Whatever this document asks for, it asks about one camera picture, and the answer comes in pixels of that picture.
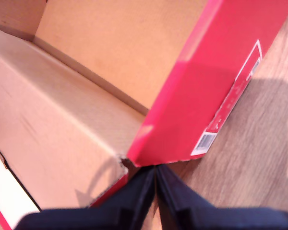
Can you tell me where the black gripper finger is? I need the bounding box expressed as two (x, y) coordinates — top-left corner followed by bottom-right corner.
(155, 165), (218, 230)
(89, 166), (156, 230)

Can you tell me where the red cardboard shoebox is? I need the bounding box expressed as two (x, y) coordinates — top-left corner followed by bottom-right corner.
(0, 0), (288, 230)

